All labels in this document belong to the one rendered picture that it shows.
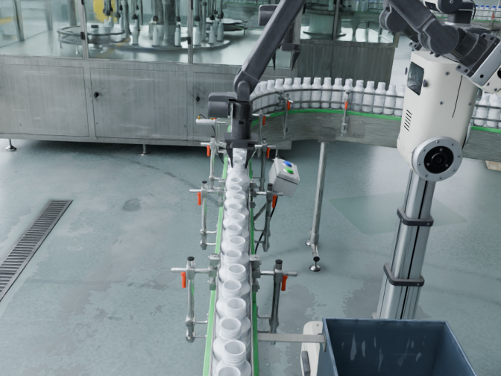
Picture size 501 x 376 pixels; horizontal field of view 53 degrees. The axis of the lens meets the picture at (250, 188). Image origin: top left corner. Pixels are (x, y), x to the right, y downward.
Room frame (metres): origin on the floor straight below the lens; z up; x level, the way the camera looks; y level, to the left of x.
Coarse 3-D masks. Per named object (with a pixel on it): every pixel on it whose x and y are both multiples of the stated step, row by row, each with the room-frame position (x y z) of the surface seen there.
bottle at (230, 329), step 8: (224, 320) 0.73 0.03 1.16; (232, 320) 0.73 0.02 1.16; (224, 328) 0.73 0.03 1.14; (232, 328) 0.73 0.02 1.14; (240, 328) 0.71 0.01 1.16; (224, 336) 0.70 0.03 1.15; (232, 336) 0.70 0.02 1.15; (240, 336) 0.71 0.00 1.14; (216, 344) 0.71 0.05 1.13; (216, 352) 0.69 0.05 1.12; (216, 360) 0.69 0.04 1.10
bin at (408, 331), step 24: (264, 336) 0.96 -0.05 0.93; (288, 336) 0.97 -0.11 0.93; (312, 336) 0.97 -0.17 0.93; (336, 336) 1.02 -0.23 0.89; (360, 336) 1.02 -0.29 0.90; (384, 336) 1.02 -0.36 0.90; (408, 336) 1.02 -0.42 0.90; (432, 336) 1.03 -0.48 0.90; (336, 360) 1.02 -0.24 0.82; (360, 360) 1.02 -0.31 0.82; (384, 360) 1.02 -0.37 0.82; (408, 360) 1.03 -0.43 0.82; (432, 360) 1.03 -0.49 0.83; (456, 360) 0.93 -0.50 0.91
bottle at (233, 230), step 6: (228, 228) 1.07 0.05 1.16; (234, 228) 1.08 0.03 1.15; (240, 228) 1.07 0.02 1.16; (228, 234) 1.05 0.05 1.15; (234, 234) 1.05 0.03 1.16; (240, 234) 1.06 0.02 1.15; (228, 240) 1.05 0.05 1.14; (222, 246) 1.05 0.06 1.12; (228, 246) 1.04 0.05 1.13; (222, 252) 1.05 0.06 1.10; (222, 258) 1.05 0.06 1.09; (222, 264) 1.05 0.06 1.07
